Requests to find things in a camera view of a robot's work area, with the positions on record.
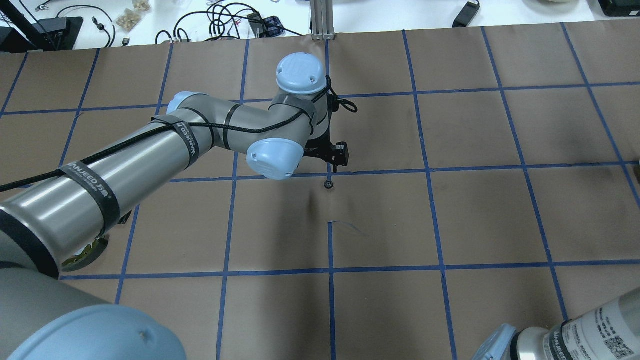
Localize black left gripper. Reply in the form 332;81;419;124
304;95;349;183

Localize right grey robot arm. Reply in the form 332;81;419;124
472;288;640;360

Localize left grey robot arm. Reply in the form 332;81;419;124
1;52;358;360

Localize bag of small parts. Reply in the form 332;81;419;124
112;0;153;33

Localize green brake shoe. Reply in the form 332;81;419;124
62;234;110;272

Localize aluminium frame post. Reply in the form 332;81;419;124
309;0;336;41

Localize black tangled cables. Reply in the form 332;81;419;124
155;1;303;45

